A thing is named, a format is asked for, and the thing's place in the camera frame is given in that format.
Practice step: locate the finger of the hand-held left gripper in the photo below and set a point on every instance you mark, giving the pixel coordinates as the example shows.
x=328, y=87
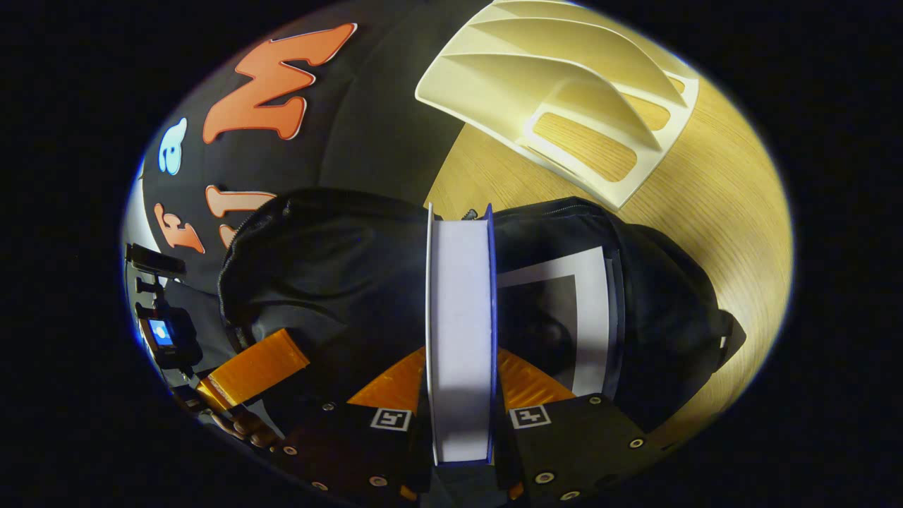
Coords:
x=254, y=367

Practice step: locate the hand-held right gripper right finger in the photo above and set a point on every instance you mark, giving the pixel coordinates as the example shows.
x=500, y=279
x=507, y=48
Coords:
x=571, y=444

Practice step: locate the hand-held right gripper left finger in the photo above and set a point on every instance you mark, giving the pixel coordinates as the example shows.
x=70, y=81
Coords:
x=346, y=451

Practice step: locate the black schoolbag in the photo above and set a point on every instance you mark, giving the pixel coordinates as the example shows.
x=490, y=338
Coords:
x=331, y=268

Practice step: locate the grey portrait cover book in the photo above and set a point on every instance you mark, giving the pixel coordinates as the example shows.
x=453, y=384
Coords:
x=589, y=317

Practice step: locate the blue cover book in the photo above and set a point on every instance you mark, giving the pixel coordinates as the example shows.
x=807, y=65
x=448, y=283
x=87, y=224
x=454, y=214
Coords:
x=458, y=339

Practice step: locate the white bookshelf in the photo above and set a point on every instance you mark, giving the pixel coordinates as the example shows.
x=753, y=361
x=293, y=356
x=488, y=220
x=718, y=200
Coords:
x=508, y=77

